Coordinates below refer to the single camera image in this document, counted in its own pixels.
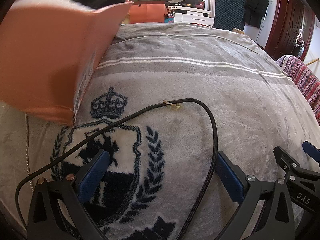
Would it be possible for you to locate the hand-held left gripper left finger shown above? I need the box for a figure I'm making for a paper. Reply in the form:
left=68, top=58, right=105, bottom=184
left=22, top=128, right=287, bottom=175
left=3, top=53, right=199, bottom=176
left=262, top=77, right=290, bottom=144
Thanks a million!
left=26, top=149, right=112, bottom=240

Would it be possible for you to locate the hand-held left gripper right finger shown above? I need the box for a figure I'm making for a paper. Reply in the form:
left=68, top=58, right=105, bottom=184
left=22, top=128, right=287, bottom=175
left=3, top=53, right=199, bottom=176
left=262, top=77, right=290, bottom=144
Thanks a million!
left=212, top=151, right=298, bottom=240

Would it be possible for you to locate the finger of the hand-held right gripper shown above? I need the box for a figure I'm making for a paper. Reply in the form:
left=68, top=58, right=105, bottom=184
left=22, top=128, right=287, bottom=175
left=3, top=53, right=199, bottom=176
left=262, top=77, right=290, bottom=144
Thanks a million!
left=273, top=146, right=304, bottom=178
left=302, top=141, right=320, bottom=164

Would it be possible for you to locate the orange cardboard box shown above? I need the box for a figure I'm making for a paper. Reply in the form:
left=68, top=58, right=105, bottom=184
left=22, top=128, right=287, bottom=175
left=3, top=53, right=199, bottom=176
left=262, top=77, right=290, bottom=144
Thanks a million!
left=0, top=0, right=135, bottom=127

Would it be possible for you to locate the red striped woven throw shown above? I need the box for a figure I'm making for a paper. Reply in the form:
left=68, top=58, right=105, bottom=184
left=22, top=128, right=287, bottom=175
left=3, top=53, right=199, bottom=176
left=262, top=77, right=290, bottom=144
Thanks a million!
left=275, top=54, right=320, bottom=130

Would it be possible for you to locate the grey crest printed blanket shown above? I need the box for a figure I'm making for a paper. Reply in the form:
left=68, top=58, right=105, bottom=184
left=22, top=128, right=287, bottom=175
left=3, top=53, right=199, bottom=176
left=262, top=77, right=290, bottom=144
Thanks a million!
left=0, top=22, right=320, bottom=240

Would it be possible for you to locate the dark red wooden door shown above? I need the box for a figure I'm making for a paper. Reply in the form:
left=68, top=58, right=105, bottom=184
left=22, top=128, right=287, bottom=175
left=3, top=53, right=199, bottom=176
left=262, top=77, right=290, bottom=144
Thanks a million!
left=265, top=0, right=320, bottom=60

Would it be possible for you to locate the black hanging garment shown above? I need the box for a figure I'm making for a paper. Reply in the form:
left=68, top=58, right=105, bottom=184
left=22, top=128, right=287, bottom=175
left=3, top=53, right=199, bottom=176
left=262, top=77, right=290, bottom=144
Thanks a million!
left=244, top=0, right=272, bottom=29

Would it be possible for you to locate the dark teal quilted panel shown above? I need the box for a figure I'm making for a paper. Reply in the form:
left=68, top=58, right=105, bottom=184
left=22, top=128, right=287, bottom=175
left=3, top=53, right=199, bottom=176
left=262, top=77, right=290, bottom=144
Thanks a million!
left=214, top=0, right=250, bottom=32

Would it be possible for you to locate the white low cabinet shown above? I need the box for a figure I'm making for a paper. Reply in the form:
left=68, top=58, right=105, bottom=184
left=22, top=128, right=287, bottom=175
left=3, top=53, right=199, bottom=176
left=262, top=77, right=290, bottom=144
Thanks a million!
left=172, top=6, right=212, bottom=27

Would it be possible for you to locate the black braided cable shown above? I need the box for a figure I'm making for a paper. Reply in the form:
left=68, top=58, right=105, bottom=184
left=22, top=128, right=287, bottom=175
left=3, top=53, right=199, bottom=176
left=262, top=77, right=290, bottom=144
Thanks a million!
left=15, top=98, right=217, bottom=207

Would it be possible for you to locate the metal flexible hose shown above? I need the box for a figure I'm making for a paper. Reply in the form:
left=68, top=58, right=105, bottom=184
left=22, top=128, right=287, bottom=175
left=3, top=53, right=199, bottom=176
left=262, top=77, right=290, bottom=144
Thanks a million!
left=24, top=113, right=35, bottom=193

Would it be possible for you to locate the yellowish cable tie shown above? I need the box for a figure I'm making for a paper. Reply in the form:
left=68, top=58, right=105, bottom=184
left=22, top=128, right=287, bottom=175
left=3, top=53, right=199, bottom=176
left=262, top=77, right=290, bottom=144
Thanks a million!
left=162, top=100, right=183, bottom=112

